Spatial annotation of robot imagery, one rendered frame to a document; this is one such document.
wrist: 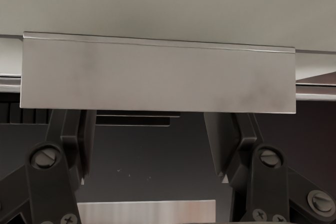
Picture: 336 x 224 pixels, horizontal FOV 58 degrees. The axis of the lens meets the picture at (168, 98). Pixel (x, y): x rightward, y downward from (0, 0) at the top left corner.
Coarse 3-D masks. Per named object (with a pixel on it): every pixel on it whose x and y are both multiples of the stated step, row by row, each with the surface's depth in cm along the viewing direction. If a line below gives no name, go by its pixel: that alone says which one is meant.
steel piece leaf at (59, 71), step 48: (48, 48) 9; (96, 48) 9; (144, 48) 9; (192, 48) 9; (240, 48) 10; (288, 48) 10; (48, 96) 9; (96, 96) 9; (144, 96) 9; (192, 96) 9; (240, 96) 10; (288, 96) 10
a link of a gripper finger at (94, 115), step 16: (64, 112) 12; (80, 112) 11; (48, 128) 11; (64, 128) 10; (80, 128) 10; (64, 144) 10; (80, 144) 10; (80, 160) 11; (16, 176) 10; (80, 176) 11; (0, 192) 9; (16, 192) 9; (0, 208) 9; (16, 208) 9
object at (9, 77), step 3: (0, 75) 19; (3, 75) 19; (6, 75) 19; (9, 75) 19; (12, 75) 19; (15, 75) 19; (18, 75) 19; (0, 78) 20; (3, 78) 20; (6, 78) 20; (9, 78) 20; (12, 78) 20; (15, 78) 20; (18, 78) 20
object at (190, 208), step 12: (84, 204) 20; (96, 204) 20; (108, 204) 20; (120, 204) 20; (132, 204) 20; (144, 204) 20; (156, 204) 20; (168, 204) 20; (180, 204) 20; (192, 204) 21; (204, 204) 21; (84, 216) 20; (96, 216) 20; (108, 216) 20; (120, 216) 20; (132, 216) 20; (144, 216) 20; (156, 216) 20; (168, 216) 20; (180, 216) 20; (192, 216) 20; (204, 216) 21
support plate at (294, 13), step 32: (0, 0) 6; (32, 0) 6; (64, 0) 6; (96, 0) 6; (128, 0) 6; (160, 0) 6; (192, 0) 6; (224, 0) 6; (256, 0) 6; (288, 0) 6; (320, 0) 6; (0, 32) 9; (64, 32) 9; (96, 32) 9; (128, 32) 9; (160, 32) 9; (192, 32) 9; (224, 32) 8; (256, 32) 8; (288, 32) 8; (320, 32) 8; (0, 64) 14; (320, 64) 13
